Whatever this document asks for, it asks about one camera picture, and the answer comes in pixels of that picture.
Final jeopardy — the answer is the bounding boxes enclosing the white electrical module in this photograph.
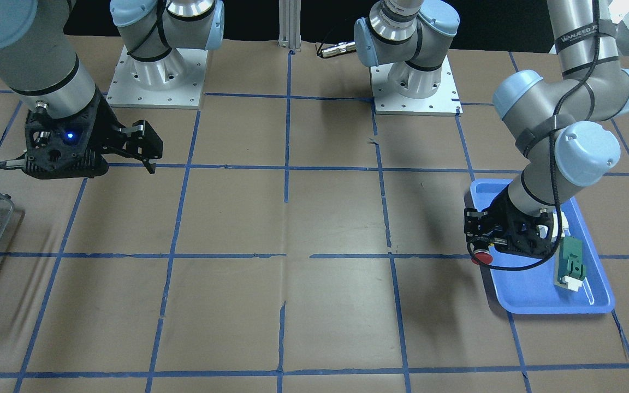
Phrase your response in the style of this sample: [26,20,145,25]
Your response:
[551,211,570,241]

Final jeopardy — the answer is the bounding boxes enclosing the red emergency stop button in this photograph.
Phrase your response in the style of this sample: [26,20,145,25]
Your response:
[471,248,494,265]

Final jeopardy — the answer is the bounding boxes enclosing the green terminal block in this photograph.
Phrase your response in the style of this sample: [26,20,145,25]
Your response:
[554,236,586,293]

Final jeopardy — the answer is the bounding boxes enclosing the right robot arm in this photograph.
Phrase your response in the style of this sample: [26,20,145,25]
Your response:
[0,1,225,180]

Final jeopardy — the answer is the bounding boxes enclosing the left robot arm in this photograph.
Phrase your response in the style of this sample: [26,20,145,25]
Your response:
[354,1,629,267]

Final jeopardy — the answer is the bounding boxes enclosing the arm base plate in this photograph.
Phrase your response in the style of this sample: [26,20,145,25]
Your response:
[369,57,462,116]
[106,47,210,109]

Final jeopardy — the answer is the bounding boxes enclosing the aluminium frame post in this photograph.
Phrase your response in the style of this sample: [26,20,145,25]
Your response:
[278,0,301,52]

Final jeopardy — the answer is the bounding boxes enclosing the silver cable connector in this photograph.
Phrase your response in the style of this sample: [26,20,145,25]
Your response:
[316,41,356,59]

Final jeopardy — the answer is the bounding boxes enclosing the blue plastic tray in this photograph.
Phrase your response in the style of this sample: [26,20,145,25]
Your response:
[489,198,615,315]

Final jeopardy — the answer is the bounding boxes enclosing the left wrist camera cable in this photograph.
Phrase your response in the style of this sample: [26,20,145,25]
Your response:
[467,0,602,272]

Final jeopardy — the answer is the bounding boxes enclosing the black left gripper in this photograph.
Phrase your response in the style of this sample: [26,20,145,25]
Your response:
[464,189,557,258]

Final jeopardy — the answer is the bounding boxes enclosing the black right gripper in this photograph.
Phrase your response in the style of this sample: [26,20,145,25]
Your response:
[20,91,164,180]

